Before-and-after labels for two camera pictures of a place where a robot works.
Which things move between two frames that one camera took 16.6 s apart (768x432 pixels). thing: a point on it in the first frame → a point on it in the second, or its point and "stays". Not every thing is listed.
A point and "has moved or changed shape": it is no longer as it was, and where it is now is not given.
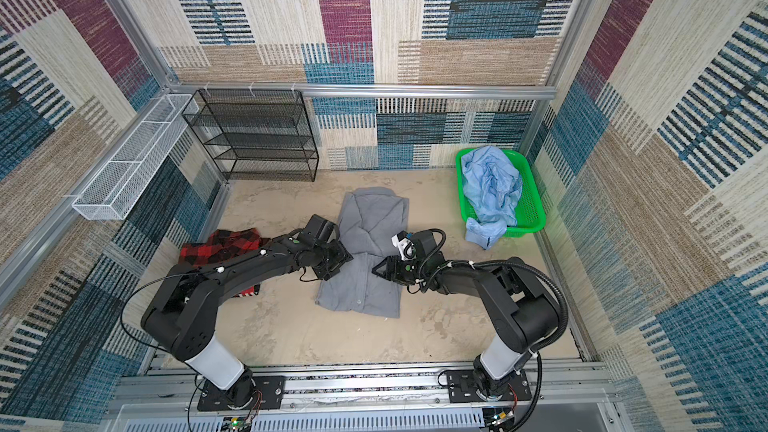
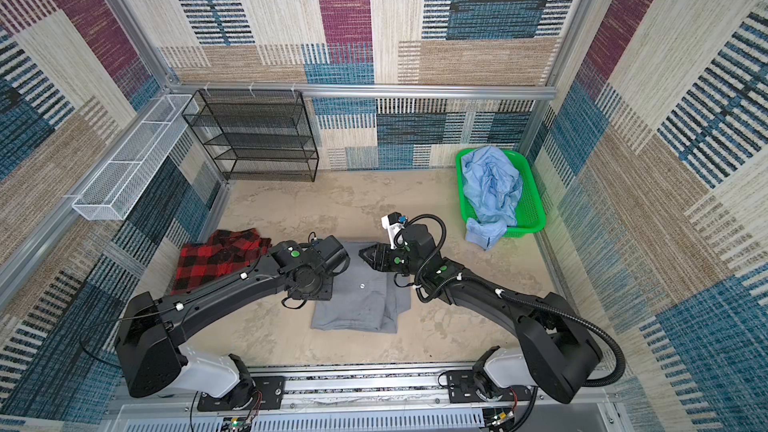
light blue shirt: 492,188 stays
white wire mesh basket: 115,193 stays
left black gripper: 342,255 → 327,295
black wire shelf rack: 256,134 stays
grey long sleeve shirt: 368,220 has moved or changed shape
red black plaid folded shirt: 220,246 stays
